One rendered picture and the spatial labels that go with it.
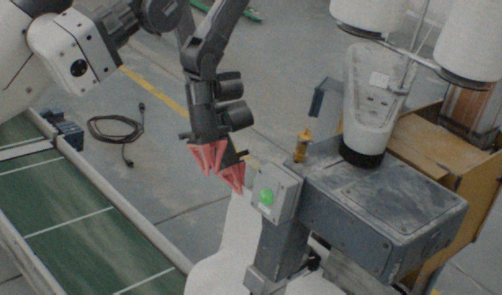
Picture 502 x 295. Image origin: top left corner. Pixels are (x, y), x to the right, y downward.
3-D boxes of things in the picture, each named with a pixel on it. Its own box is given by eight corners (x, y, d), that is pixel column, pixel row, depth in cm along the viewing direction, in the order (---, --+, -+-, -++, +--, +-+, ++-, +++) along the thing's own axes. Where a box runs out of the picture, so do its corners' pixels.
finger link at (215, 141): (232, 172, 127) (226, 129, 126) (205, 179, 123) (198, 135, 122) (216, 170, 133) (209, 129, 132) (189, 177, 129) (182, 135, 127)
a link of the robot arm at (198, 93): (179, 79, 126) (192, 78, 121) (206, 75, 130) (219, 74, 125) (184, 111, 127) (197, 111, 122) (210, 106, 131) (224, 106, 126)
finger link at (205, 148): (234, 172, 127) (228, 129, 126) (207, 179, 123) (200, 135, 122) (217, 170, 133) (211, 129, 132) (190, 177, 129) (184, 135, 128)
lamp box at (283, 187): (248, 205, 111) (257, 165, 107) (266, 197, 114) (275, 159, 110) (276, 226, 107) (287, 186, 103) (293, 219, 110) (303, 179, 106)
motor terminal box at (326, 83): (303, 124, 156) (314, 85, 150) (313, 110, 164) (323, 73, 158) (333, 134, 154) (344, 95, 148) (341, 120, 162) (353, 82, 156)
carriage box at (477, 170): (330, 231, 145) (365, 121, 129) (403, 192, 167) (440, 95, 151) (411, 291, 131) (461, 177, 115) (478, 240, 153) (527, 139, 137)
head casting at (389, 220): (249, 264, 123) (278, 144, 108) (323, 226, 139) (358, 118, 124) (358, 359, 106) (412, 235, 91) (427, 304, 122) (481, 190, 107)
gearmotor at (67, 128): (29, 129, 297) (29, 104, 290) (56, 124, 307) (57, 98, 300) (57, 158, 280) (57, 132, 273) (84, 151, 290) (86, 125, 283)
